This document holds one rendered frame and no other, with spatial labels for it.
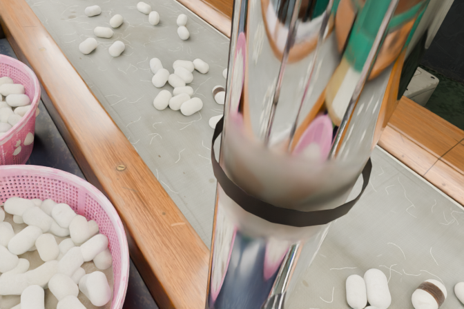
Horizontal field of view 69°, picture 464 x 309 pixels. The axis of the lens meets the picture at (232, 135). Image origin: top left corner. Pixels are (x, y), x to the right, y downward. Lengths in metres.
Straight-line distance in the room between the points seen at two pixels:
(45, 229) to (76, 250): 0.05
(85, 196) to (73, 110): 0.14
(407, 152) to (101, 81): 0.47
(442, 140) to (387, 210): 0.15
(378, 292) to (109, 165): 0.31
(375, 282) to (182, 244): 0.19
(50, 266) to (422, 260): 0.38
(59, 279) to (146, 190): 0.11
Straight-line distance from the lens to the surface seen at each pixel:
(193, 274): 0.34
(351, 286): 0.37
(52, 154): 0.58
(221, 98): 0.52
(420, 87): 1.29
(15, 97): 0.59
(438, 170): 0.53
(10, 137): 0.49
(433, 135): 0.56
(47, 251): 0.40
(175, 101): 0.51
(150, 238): 0.35
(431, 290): 0.40
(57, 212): 0.42
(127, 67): 0.62
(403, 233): 0.45
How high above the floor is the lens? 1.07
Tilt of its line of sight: 43 degrees down
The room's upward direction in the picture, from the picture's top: 7 degrees clockwise
